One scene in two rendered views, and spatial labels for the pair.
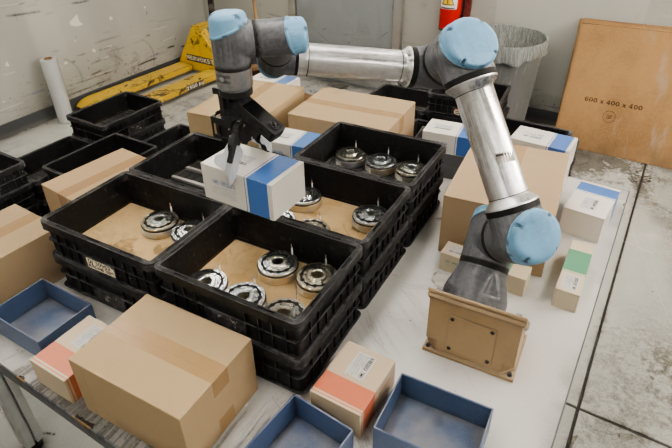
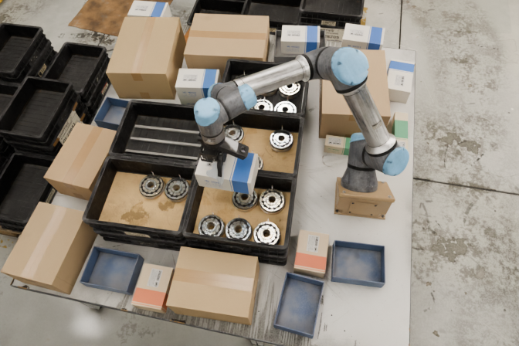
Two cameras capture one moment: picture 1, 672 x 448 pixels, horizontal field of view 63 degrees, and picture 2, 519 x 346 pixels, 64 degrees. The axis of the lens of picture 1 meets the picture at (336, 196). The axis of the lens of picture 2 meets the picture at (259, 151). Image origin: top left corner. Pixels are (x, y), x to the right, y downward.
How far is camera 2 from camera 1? 0.81 m
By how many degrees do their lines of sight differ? 29
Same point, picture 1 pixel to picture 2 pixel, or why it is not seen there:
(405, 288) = (310, 174)
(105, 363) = (188, 300)
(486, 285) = (368, 181)
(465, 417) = (369, 249)
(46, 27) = not seen: outside the picture
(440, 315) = (345, 201)
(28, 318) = (98, 270)
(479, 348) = (368, 211)
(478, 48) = (358, 71)
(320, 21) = not seen: outside the picture
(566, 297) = not seen: hidden behind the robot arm
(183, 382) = (237, 296)
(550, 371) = (401, 205)
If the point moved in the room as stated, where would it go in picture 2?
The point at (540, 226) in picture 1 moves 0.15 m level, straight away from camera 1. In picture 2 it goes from (399, 157) to (395, 123)
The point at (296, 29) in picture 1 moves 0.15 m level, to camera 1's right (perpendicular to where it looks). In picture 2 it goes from (250, 99) to (296, 84)
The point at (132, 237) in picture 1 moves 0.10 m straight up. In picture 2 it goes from (138, 201) to (130, 191)
